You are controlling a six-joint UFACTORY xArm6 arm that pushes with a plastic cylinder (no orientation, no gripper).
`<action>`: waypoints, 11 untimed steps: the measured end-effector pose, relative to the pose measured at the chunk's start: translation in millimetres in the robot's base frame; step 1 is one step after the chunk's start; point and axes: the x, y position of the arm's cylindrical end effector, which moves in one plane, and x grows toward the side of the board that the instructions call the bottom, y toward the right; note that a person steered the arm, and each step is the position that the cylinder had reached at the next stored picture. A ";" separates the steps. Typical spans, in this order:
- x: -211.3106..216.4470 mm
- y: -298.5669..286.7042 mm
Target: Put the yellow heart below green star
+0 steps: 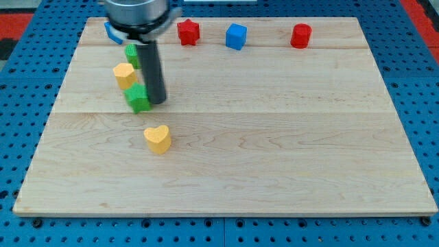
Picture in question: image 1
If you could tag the blue cube block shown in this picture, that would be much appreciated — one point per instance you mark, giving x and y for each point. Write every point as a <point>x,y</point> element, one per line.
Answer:
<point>236,36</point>

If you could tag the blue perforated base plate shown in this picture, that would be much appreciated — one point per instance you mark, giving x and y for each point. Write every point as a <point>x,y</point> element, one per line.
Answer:
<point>34,73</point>

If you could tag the light wooden board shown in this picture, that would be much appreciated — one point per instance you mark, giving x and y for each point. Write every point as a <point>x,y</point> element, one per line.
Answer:
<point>266,131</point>

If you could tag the green cylinder block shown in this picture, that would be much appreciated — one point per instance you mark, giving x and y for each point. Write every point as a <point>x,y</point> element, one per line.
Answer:
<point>132,56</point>

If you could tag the green star block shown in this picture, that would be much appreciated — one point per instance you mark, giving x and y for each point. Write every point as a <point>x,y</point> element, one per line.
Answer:
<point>136,98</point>

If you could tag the red cylinder block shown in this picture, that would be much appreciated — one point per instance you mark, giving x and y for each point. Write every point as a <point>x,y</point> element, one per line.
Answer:
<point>301,35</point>

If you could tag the blue crescent block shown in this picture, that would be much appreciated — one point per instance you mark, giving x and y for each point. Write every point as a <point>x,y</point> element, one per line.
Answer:
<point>115,35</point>

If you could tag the yellow heart block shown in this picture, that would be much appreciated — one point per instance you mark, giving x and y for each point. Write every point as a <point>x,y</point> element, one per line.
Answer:
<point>158,139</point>

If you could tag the yellow hexagon block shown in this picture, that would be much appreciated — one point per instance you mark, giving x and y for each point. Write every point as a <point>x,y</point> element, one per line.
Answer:
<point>125,75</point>

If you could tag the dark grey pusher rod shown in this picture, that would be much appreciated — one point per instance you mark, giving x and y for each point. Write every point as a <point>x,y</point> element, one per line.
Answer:
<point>150,62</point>

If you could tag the red star block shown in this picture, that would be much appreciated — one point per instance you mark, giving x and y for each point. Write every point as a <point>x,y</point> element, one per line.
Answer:
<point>188,32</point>

